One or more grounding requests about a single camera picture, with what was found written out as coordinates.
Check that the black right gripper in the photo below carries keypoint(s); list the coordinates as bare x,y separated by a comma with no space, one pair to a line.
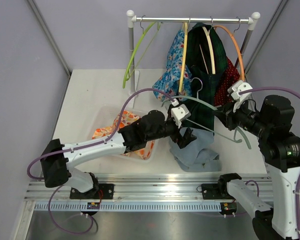
227,116

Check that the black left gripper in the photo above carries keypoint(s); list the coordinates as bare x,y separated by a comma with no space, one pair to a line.
182,142

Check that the light blue denim skirt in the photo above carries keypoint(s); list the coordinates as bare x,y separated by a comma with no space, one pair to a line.
197,156

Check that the blue floral skirt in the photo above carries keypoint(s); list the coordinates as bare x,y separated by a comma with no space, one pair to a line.
170,80

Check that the lime green plastic hanger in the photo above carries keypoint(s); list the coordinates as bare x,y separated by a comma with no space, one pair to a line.
137,50

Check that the yellow plastic hanger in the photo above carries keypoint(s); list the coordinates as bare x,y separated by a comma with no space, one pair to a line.
184,54

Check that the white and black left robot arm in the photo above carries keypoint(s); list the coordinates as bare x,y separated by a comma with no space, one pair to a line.
59,161

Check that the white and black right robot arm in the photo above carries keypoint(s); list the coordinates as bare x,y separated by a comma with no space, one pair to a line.
281,151

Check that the red polka dot skirt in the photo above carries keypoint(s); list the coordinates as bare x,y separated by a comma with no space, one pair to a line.
229,77

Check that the dark green plaid skirt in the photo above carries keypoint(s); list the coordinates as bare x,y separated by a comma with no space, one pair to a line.
203,85

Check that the cream plastic hanger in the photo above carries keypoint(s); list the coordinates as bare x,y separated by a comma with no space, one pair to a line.
206,32

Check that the orange plastic hanger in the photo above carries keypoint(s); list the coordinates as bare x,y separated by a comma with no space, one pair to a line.
236,46

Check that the white plastic mesh basket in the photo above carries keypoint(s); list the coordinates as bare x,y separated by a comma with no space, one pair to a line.
105,121

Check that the metal clothes rack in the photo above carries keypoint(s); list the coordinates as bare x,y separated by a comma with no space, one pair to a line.
251,21

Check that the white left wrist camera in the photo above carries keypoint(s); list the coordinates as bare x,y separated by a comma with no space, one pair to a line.
179,112

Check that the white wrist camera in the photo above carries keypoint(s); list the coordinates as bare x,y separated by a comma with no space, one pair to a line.
179,112
236,92

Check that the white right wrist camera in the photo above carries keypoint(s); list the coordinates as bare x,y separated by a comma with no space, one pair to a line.
236,92

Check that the aluminium mounting rail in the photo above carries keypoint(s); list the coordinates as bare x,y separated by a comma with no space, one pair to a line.
139,193

